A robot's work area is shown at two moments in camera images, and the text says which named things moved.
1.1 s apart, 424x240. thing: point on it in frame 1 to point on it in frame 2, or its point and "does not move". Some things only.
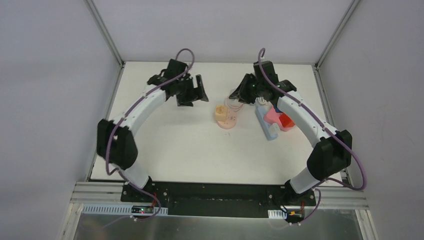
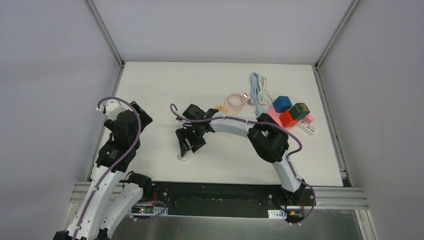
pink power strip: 273,117 does not move
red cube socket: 286,121 does not move
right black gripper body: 249,90 to 190,137
